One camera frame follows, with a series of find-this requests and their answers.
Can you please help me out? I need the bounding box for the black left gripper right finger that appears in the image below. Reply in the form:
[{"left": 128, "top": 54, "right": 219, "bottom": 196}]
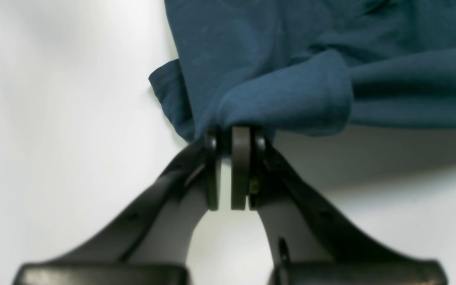
[{"left": 231, "top": 126, "right": 448, "bottom": 285}]

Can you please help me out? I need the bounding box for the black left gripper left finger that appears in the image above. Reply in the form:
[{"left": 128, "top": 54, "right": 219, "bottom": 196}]
[{"left": 13, "top": 131, "right": 220, "bottom": 285}]

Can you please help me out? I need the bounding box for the navy blue T-shirt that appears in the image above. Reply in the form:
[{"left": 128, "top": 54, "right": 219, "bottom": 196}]
[{"left": 149, "top": 0, "right": 456, "bottom": 141}]

